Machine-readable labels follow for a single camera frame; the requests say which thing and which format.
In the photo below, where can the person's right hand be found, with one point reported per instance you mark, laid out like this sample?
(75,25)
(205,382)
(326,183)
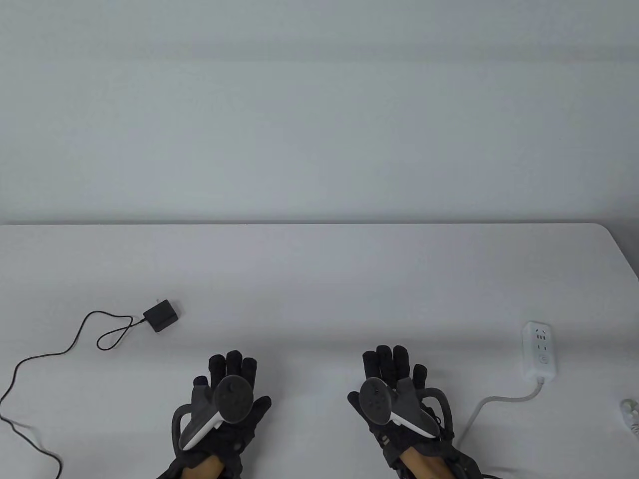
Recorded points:
(387,361)

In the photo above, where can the person's left hand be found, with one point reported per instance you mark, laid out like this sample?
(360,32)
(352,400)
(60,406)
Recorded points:
(233,366)

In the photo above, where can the black power adapter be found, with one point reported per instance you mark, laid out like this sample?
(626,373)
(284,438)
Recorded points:
(160,316)

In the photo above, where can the person's right forearm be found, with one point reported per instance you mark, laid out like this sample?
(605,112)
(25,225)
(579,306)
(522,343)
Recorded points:
(422,464)

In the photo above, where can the person's left forearm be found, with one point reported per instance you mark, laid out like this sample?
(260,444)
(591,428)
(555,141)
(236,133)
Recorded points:
(202,469)

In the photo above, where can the grey and white left controller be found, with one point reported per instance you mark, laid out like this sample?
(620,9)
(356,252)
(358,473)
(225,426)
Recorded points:
(232,396)

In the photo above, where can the grey and white controller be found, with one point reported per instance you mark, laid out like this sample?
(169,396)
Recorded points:
(232,396)
(377,401)

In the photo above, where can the grey and white right controller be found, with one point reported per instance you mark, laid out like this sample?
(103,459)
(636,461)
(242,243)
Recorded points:
(377,401)

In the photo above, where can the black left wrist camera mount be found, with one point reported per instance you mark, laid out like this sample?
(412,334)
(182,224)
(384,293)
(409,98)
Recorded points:
(169,471)

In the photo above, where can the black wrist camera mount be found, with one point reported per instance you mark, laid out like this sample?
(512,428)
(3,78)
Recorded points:
(169,471)
(464,466)

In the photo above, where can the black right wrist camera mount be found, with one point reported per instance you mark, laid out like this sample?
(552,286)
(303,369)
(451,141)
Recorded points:
(464,466)

